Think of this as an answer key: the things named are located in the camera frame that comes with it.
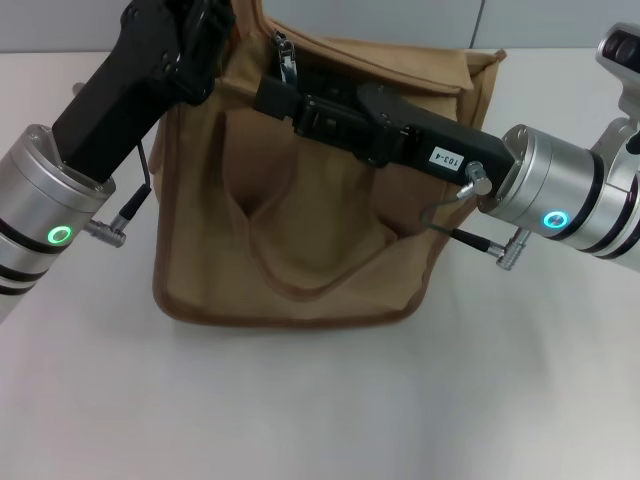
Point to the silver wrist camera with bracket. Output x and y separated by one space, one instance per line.
622 50

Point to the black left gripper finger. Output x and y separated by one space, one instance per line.
200 70
212 17

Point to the silver metal zipper pull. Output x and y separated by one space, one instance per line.
286 60

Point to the khaki canvas food bag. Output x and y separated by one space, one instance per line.
310 250

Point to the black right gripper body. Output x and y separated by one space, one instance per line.
440 150

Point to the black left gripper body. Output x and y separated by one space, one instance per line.
115 95

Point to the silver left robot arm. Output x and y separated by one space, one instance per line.
40 210

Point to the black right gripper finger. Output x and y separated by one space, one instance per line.
365 150
275 97

